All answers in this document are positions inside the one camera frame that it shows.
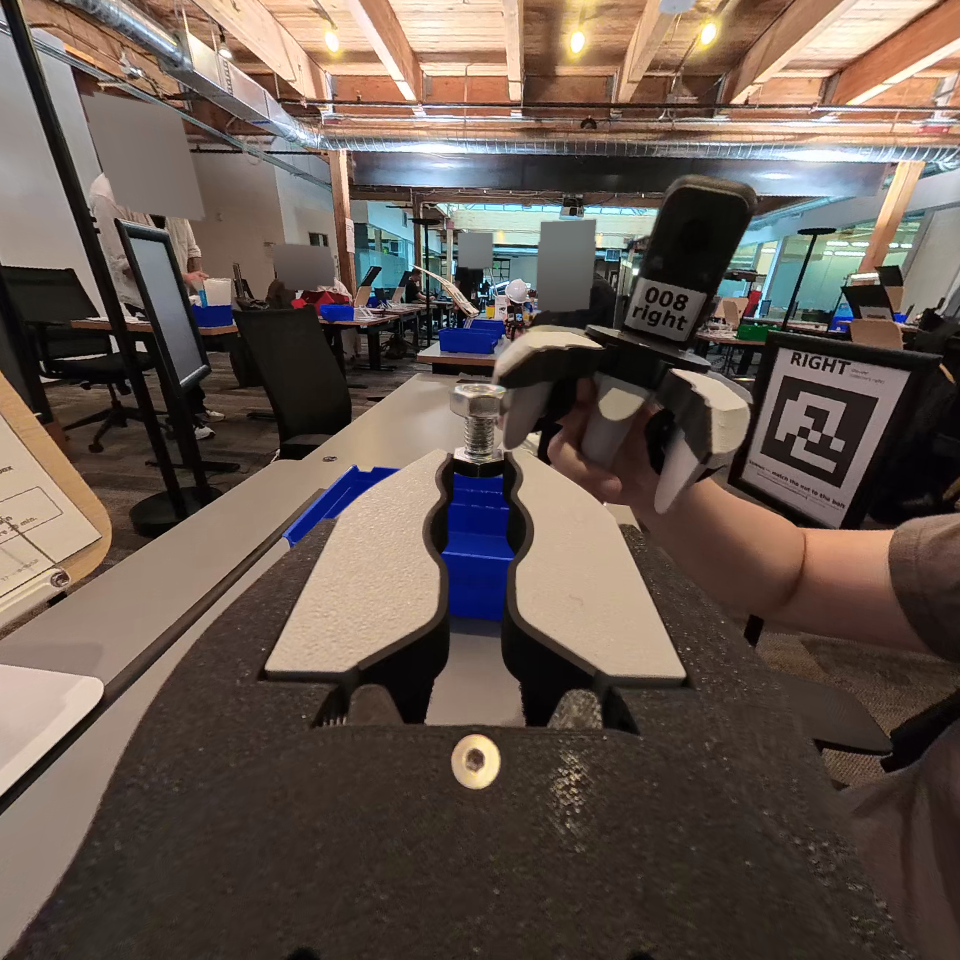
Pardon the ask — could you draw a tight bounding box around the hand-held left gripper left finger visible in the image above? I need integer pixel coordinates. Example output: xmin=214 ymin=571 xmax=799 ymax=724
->
xmin=262 ymin=448 xmax=454 ymax=724

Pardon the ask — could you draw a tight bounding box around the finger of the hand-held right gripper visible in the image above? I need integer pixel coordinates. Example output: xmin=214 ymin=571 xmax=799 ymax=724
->
xmin=492 ymin=327 xmax=606 ymax=453
xmin=654 ymin=367 xmax=753 ymax=516

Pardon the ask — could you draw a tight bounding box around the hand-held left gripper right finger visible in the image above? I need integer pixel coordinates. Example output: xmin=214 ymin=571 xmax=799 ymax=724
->
xmin=502 ymin=448 xmax=690 ymax=726

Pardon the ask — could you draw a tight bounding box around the large silver hex bolt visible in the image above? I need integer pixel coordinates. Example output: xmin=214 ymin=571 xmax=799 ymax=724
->
xmin=450 ymin=384 xmax=508 ymax=455

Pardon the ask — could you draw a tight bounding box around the person's right hand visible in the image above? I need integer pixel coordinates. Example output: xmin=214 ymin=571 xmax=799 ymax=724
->
xmin=546 ymin=378 xmax=808 ymax=612

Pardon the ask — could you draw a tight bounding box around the wooden desk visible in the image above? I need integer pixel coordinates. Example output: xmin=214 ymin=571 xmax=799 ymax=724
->
xmin=416 ymin=341 xmax=500 ymax=376

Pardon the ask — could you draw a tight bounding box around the black framed marker sign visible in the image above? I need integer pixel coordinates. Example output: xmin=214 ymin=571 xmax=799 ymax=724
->
xmin=727 ymin=330 xmax=943 ymax=648

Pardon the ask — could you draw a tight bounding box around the wooden instruction board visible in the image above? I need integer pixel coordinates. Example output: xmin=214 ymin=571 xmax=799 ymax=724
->
xmin=412 ymin=264 xmax=481 ymax=316

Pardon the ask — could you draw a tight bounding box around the black floor lamp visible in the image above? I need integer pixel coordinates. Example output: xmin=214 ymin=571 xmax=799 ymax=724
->
xmin=408 ymin=217 xmax=440 ymax=331
xmin=780 ymin=227 xmax=838 ymax=331

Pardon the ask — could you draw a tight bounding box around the black pole floor stand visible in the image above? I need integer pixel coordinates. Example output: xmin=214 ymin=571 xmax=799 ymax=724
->
xmin=0 ymin=0 xmax=224 ymax=537

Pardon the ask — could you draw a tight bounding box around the black office chair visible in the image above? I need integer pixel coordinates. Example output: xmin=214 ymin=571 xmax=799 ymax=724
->
xmin=0 ymin=266 xmax=155 ymax=453
xmin=234 ymin=306 xmax=354 ymax=460

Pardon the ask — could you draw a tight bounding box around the black flat chair pad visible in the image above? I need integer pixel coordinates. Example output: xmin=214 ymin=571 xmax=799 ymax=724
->
xmin=776 ymin=671 xmax=894 ymax=755

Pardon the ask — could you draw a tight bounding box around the instruction sheet on stand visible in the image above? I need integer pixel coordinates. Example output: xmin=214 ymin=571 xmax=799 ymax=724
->
xmin=0 ymin=371 xmax=114 ymax=639

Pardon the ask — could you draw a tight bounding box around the black framed floor panel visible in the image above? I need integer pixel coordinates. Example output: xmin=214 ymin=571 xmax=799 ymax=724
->
xmin=116 ymin=219 xmax=241 ymax=474

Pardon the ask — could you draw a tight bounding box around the white board stand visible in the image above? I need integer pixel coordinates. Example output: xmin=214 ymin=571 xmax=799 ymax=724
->
xmin=0 ymin=663 xmax=105 ymax=800

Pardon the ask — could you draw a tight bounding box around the wooden table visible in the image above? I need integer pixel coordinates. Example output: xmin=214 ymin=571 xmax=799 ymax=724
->
xmin=71 ymin=315 xmax=241 ymax=339

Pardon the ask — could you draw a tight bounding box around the silver ventilation duct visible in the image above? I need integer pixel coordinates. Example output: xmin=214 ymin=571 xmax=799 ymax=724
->
xmin=56 ymin=0 xmax=960 ymax=155

